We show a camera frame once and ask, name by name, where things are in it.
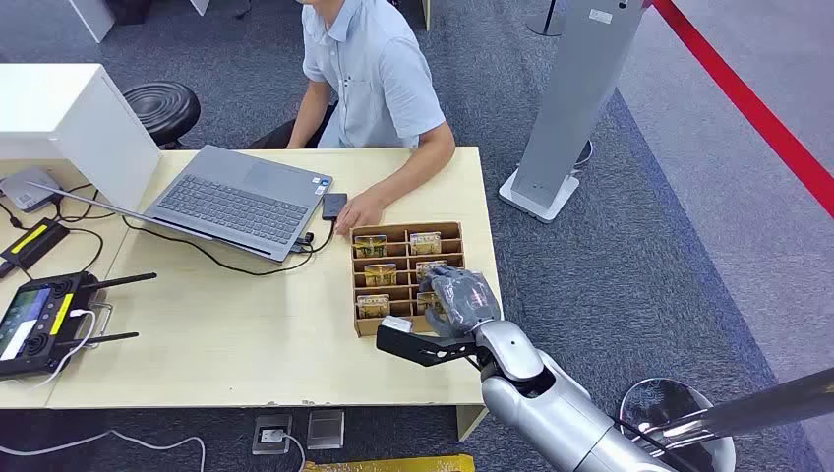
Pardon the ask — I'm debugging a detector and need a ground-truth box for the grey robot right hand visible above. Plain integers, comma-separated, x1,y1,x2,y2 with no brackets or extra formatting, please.
419,264,504,339

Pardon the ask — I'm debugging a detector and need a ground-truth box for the person's left hand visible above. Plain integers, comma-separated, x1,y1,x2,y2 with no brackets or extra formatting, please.
334,187,388,238

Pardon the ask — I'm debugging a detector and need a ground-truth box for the small black card reader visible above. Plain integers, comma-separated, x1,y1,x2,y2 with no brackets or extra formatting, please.
321,192,350,222

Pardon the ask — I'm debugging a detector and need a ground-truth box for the cardboard card holder box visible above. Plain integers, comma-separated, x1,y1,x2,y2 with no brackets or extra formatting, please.
348,221,466,339

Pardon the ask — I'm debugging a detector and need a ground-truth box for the person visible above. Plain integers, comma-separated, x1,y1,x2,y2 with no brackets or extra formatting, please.
247,0,457,238

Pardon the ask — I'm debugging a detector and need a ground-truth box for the wooden desk leg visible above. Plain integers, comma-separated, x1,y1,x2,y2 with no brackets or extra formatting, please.
454,404,490,443

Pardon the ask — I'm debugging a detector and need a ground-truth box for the grey laptop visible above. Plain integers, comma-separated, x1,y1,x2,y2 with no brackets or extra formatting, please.
26,144,334,265

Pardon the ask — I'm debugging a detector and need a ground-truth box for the yellow flat object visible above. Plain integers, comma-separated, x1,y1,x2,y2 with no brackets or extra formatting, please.
302,453,478,472

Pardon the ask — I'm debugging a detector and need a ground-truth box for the metal floor plate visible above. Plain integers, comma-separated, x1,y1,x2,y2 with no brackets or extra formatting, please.
306,408,346,451

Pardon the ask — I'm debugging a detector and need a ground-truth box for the black round stool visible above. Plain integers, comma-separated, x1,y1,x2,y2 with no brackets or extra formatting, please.
122,81,203,151

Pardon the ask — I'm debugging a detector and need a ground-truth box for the grey kiosk stand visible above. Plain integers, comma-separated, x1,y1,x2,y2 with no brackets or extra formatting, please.
498,0,653,225

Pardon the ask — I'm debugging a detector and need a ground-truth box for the floor socket with plug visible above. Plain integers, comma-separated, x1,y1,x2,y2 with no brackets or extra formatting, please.
251,413,294,456

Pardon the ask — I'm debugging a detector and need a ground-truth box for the dark stanchion base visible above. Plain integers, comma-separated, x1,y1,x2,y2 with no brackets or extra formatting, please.
525,0,569,38

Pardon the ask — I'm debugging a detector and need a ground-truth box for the white cabinet box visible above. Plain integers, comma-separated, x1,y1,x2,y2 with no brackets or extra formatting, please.
0,63,163,213

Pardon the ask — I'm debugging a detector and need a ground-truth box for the white furniture panel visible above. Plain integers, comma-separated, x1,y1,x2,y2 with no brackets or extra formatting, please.
67,0,118,45

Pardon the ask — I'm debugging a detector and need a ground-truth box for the black device with yellow label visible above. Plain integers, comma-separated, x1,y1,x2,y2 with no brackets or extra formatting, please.
0,218,71,280

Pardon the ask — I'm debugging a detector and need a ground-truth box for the grey router box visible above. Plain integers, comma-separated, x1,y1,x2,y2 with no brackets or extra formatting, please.
0,167,65,215

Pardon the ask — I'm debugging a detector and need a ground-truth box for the black remote controller with antennas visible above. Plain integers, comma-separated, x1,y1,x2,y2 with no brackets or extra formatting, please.
0,270,159,382

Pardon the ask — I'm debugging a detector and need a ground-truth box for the black laptop cable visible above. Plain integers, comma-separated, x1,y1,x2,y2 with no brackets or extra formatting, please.
121,215,337,279

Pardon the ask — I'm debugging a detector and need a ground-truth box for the kiosk power cable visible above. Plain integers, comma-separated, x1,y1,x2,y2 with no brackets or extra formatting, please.
571,139,595,176

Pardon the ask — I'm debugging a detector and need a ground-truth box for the white socket cable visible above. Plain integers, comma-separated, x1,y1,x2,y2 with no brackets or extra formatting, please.
278,432,308,472

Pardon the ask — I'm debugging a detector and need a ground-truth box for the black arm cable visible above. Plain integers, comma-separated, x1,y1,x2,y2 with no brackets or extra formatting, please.
611,416,701,472

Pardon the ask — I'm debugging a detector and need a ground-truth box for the black thin desk cable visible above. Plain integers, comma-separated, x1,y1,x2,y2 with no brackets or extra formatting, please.
63,226,105,273

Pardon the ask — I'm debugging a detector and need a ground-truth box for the black router cable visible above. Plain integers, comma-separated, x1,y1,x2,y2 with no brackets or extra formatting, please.
50,182,120,224

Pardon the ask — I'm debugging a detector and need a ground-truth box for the white controller cable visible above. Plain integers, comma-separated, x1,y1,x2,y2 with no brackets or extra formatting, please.
25,308,98,392

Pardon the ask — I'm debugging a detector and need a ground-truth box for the chrome stanchion post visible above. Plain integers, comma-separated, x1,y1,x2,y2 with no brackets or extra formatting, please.
617,366,834,472

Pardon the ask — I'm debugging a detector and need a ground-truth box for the white floor cable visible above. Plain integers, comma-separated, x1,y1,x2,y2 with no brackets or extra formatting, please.
0,428,208,472

